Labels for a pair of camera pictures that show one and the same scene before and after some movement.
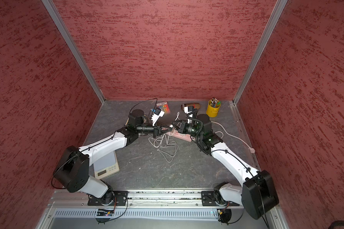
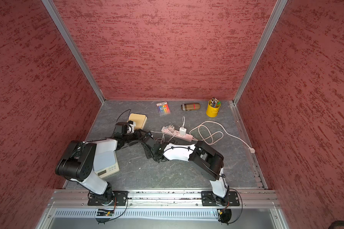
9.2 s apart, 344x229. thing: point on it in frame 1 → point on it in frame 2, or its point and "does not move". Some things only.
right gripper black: x=182 y=128 → x=148 y=153
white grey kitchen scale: x=106 y=167 does not move
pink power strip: x=175 y=133 does not move
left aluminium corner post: x=74 y=47 does not move
